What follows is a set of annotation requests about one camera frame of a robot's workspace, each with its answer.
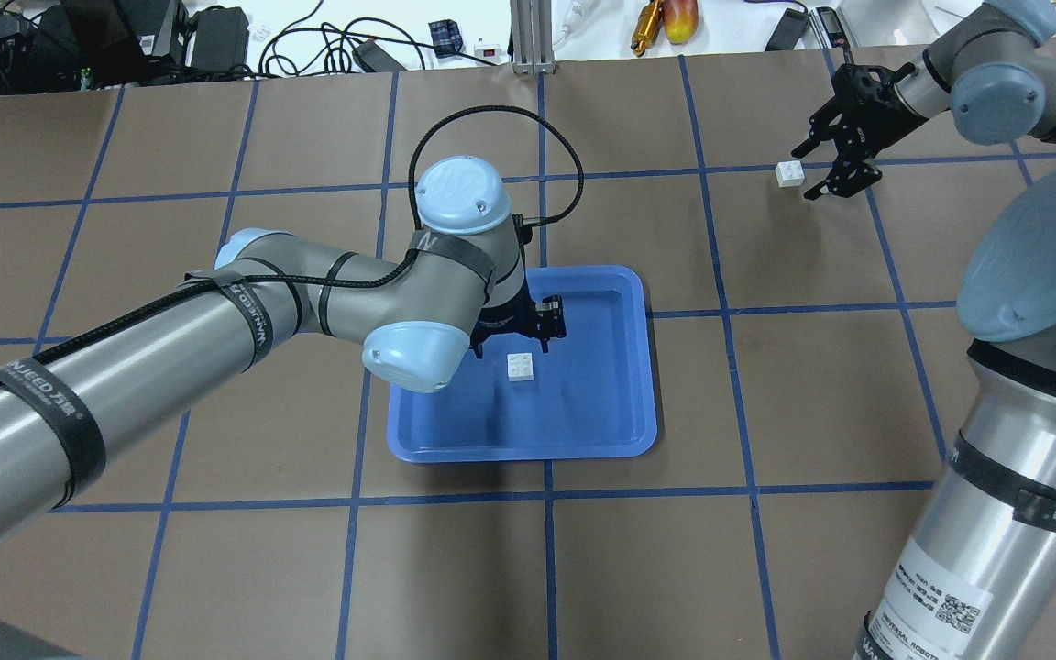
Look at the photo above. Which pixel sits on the white block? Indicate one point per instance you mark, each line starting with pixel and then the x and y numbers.
pixel 520 366
pixel 790 174

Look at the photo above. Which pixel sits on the blue plastic tray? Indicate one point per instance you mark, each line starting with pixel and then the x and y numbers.
pixel 592 395

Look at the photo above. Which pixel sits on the black power adapter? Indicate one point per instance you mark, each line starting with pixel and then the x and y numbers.
pixel 788 31

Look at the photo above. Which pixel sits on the mango fruit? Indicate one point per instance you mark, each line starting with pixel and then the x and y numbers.
pixel 681 20

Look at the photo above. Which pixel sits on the aluminium frame post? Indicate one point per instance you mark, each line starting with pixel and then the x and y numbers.
pixel 531 38

